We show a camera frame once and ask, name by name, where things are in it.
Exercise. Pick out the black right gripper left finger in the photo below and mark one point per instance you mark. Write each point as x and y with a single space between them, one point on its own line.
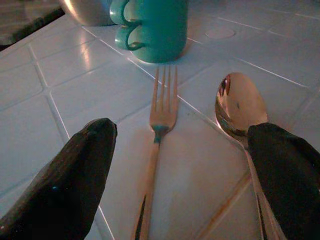
67 180

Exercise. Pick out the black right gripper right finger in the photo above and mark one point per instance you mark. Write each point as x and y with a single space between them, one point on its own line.
287 180

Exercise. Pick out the silver metal spoon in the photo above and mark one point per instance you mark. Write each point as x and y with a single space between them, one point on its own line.
238 105

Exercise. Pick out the silver metal fork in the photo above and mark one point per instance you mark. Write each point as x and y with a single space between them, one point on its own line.
157 140

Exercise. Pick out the grey metal bowl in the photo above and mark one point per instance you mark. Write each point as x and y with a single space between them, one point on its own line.
87 12

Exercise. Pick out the teal plastic mug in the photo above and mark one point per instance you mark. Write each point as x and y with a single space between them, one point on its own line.
157 30

